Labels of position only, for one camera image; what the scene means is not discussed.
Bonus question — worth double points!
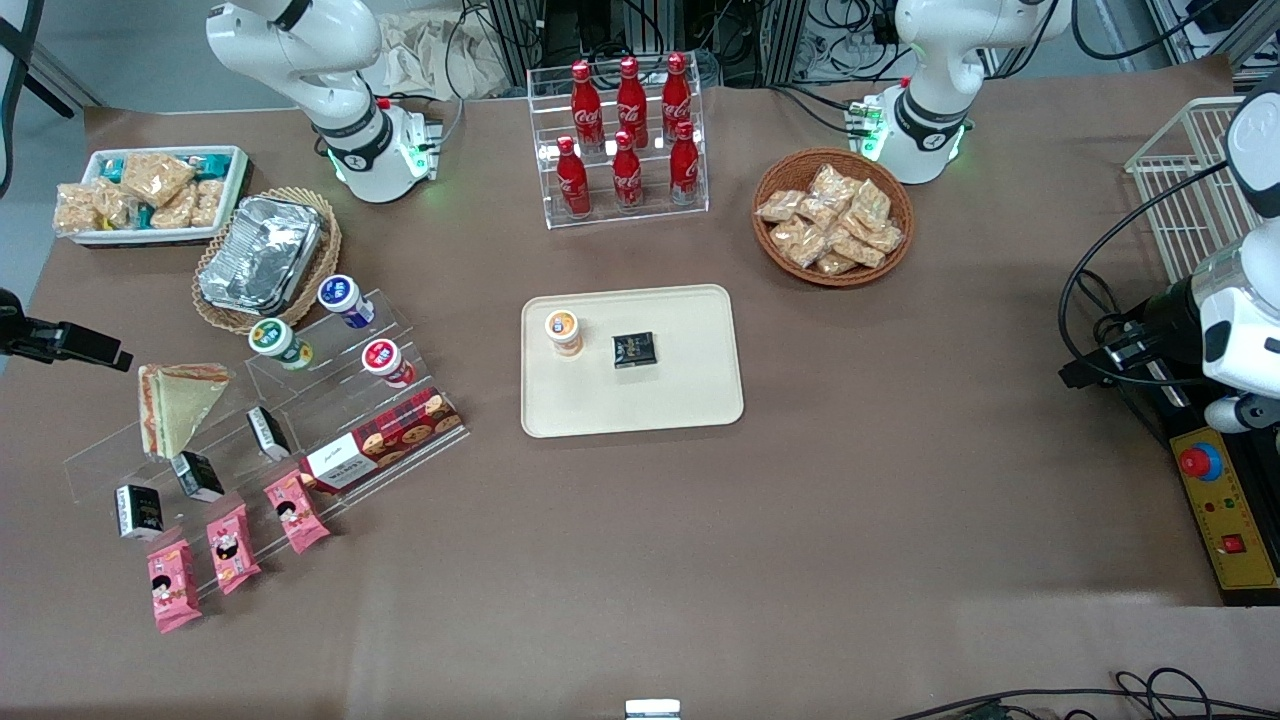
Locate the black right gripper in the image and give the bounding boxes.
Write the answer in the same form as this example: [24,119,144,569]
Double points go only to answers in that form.
[0,288,134,373]

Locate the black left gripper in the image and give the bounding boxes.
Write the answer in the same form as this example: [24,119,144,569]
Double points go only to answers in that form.
[1059,276,1217,391]

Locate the plastic triangle sandwich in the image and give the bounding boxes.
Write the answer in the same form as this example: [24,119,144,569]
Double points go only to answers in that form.
[136,362,234,462]

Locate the beige plastic tray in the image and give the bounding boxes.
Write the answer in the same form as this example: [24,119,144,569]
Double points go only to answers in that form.
[520,285,746,439]

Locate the clear wrapped granola bar packet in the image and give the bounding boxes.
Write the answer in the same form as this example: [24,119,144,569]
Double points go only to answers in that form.
[149,190,199,231]
[189,177,227,229]
[53,181,102,238]
[94,184,138,230]
[119,151,198,209]

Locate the small black carton box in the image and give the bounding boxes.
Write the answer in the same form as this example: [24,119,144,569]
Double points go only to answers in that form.
[171,450,227,504]
[113,483,166,542]
[245,404,292,462]

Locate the green lid yogurt cup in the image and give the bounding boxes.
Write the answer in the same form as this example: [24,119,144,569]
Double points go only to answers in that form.
[248,317,315,372]

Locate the silver foil container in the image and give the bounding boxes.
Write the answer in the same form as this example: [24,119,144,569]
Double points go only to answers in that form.
[197,195,325,317]

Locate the yellow emergency stop control box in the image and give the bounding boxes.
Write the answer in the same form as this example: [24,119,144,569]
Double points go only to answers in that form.
[1168,424,1280,608]

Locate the white rectangular serving dish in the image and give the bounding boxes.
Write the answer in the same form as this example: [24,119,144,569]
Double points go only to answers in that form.
[62,145,252,249]

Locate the clear acrylic stepped display stand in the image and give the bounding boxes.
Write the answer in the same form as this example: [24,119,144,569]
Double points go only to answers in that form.
[62,288,472,603]

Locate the pink snack packet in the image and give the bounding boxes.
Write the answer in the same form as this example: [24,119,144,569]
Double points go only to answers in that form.
[204,503,263,597]
[146,539,204,636]
[262,469,332,555]

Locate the oval tan wicker basket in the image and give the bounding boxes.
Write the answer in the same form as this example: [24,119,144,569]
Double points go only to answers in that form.
[191,186,343,336]

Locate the blue lid yogurt cup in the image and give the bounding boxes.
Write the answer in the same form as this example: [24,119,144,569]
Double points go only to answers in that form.
[317,274,377,331]

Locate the red lid yogurt cup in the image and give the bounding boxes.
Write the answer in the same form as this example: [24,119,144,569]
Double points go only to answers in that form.
[361,338,417,390]

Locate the black tripod leg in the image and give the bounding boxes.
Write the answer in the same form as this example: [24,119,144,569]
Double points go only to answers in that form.
[0,0,77,199]

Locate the red plaid cookie box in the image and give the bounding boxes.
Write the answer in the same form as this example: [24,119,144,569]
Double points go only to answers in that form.
[299,387,465,495]

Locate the round brown wicker basket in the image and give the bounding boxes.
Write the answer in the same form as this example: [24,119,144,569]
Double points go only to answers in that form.
[751,148,916,289]

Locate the crumpled beige cloth bag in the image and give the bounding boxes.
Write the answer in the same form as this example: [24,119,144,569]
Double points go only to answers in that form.
[360,12,513,101]

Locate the red cola bottle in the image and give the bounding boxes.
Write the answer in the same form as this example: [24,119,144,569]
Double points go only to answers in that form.
[669,121,701,206]
[556,136,592,218]
[570,60,605,153]
[616,56,649,149]
[612,130,645,211]
[661,52,693,143]

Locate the orange lid yogurt cup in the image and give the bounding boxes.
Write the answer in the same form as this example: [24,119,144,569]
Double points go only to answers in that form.
[544,309,585,359]

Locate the flat black snack packet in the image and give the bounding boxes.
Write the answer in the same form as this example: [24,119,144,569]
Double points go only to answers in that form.
[611,331,658,371]

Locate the clear acrylic bottle rack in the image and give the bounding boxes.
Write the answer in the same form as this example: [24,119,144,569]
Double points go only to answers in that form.
[526,58,711,232]

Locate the black looping arm cable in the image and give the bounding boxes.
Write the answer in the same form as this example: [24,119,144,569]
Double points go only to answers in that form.
[1058,158,1233,389]

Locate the white wire basket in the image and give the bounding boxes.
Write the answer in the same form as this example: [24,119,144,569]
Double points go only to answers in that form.
[1124,96,1263,287]

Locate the black floor cables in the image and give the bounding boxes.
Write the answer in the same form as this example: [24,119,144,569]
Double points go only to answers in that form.
[888,668,1280,720]

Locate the black base cables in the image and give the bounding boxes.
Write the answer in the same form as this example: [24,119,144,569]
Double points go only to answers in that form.
[765,80,873,139]

